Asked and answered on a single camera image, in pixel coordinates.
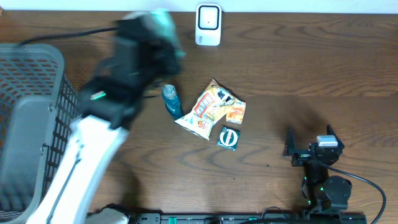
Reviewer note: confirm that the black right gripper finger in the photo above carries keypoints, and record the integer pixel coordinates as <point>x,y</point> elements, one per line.
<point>289,148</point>
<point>334,139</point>

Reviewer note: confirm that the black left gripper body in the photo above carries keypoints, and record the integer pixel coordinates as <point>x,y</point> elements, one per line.
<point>158,68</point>

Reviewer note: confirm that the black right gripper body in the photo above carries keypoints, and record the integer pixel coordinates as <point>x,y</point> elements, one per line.
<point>301,157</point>

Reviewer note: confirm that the green round-logo packet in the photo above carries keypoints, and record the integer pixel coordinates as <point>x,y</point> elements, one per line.
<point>228,138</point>

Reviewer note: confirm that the orange tissue pack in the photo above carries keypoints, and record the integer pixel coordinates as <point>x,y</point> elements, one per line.
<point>236,113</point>

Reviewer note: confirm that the orange snack chip bag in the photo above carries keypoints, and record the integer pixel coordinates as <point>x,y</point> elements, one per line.
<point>211,106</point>

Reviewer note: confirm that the white flushable wipes pack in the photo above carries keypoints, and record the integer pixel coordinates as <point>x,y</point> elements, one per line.
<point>160,22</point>

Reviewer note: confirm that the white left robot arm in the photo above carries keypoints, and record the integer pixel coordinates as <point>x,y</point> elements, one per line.
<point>106,112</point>

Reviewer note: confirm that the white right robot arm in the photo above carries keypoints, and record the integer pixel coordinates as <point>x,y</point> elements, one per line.
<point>326,194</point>

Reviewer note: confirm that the white barcode scanner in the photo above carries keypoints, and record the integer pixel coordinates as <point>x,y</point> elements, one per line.
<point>208,24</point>

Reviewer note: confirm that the blue water bottle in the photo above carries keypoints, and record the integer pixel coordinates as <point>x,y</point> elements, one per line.
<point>172,101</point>

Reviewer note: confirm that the grey plastic shopping basket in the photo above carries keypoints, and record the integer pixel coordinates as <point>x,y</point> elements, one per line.
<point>38,103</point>

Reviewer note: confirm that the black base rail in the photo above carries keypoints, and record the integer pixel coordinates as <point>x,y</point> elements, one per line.
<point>273,217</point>

